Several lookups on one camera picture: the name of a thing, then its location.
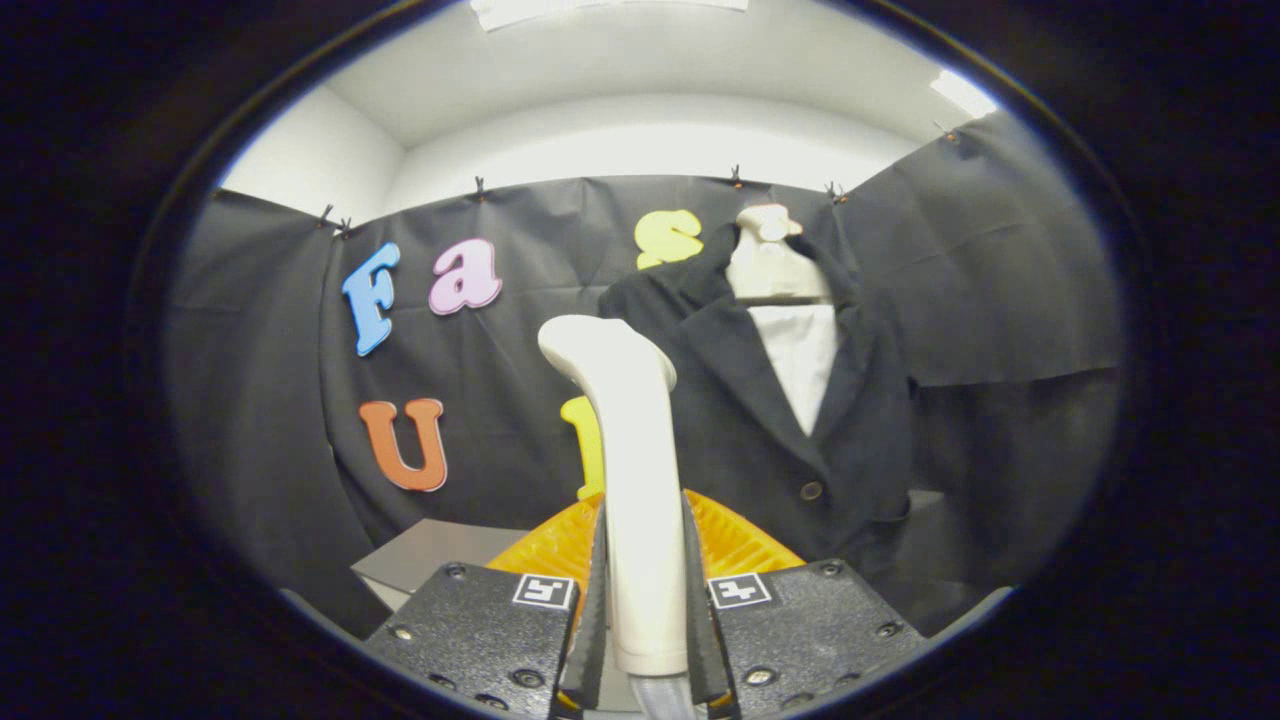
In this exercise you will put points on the white fabric torso form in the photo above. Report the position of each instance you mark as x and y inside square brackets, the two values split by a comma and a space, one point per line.
[800, 360]

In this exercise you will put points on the small ceiling light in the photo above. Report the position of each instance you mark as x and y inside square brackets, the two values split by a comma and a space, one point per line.
[962, 92]

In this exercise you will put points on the white garment steamer head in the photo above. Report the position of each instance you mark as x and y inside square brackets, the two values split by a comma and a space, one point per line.
[640, 500]

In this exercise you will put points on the beige cabinet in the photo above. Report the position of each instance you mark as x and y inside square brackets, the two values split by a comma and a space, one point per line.
[430, 550]

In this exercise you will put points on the long ceiling light panel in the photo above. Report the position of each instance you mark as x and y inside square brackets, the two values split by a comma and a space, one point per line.
[600, 10]

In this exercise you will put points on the black jacket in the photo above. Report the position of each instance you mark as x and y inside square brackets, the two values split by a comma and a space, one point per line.
[740, 420]

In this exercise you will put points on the black backdrop cloth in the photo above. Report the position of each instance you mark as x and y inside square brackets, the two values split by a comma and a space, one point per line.
[1000, 300]

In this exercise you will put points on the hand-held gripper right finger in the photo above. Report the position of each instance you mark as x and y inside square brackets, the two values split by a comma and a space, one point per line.
[702, 640]

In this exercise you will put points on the white plastic hanger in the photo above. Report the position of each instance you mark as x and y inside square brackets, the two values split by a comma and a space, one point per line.
[770, 275]

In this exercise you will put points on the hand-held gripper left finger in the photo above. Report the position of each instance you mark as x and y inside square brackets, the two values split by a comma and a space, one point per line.
[592, 640]

